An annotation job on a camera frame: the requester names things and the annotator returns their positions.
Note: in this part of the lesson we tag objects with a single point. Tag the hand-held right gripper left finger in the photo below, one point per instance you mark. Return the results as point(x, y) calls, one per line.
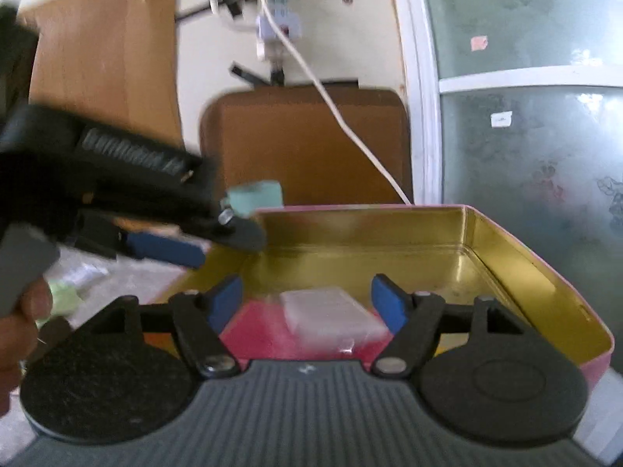
point(226, 301)

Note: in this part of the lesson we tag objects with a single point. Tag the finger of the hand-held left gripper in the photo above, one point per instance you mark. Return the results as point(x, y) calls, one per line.
point(241, 238)
point(165, 249)

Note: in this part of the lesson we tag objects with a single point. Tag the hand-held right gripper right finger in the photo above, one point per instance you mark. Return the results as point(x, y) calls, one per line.
point(388, 301)

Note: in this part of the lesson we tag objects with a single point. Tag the red packet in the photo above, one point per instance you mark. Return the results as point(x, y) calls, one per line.
point(258, 328)

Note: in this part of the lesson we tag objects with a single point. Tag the clear plastic packet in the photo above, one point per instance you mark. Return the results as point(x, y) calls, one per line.
point(326, 314)

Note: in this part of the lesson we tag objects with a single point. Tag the pink tin box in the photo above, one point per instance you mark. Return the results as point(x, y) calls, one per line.
point(365, 238)

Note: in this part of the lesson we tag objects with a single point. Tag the light green sponge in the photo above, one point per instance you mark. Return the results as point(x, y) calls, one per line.
point(63, 299)

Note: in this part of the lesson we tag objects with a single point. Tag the person's left hand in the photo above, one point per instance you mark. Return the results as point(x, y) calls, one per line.
point(17, 340)

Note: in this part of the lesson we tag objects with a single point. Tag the teal small container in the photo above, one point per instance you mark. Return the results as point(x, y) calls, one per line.
point(258, 197)

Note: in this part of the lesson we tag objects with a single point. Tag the clear plastic bag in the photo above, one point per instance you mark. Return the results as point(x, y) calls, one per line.
point(80, 270)

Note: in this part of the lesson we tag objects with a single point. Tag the brown wooden chair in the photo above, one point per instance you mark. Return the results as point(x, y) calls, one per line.
point(301, 146)

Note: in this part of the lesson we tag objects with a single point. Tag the light wooden board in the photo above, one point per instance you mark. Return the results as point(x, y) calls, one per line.
point(107, 58)

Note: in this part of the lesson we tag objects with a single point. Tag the white framed glass door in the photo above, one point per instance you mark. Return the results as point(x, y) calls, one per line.
point(525, 155)

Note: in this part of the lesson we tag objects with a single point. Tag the white sticker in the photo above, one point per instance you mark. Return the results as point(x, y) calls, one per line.
point(501, 119)

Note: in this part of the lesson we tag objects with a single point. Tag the white power strip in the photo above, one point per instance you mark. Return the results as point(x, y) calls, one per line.
point(280, 19)

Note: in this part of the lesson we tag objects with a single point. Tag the pink sticker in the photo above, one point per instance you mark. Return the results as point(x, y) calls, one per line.
point(479, 43)

